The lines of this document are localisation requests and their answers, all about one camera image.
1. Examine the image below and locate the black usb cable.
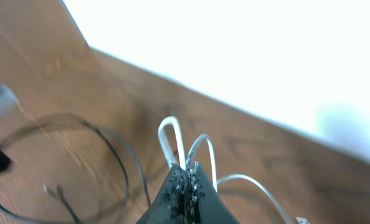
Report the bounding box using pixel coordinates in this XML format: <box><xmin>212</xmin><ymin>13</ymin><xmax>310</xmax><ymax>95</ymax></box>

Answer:
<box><xmin>0</xmin><ymin>112</ymin><xmax>151</xmax><ymax>224</ymax></box>

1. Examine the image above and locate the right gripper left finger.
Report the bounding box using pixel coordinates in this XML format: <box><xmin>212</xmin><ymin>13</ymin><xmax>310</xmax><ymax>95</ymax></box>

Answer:
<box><xmin>136</xmin><ymin>164</ymin><xmax>187</xmax><ymax>224</ymax></box>

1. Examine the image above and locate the white usb cable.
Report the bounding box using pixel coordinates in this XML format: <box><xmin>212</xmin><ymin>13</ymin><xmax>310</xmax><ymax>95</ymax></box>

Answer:
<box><xmin>158</xmin><ymin>116</ymin><xmax>311</xmax><ymax>224</ymax></box>

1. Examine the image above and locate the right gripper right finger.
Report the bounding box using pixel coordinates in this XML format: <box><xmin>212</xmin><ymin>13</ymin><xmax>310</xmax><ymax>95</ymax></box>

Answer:
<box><xmin>187</xmin><ymin>162</ymin><xmax>239</xmax><ymax>224</ymax></box>

